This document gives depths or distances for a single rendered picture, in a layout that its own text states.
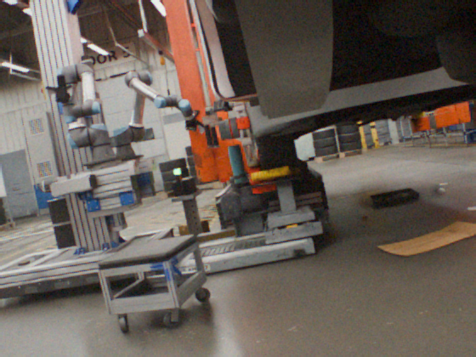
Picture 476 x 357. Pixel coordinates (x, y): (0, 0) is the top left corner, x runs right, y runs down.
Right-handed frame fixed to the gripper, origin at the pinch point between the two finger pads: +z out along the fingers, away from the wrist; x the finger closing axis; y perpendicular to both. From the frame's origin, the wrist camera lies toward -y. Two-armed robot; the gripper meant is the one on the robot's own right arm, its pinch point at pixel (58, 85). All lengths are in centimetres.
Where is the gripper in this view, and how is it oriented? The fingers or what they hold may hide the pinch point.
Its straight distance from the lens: 286.6
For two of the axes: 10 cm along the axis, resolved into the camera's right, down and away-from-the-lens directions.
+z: 1.9, 0.1, -9.8
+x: -9.8, 0.7, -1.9
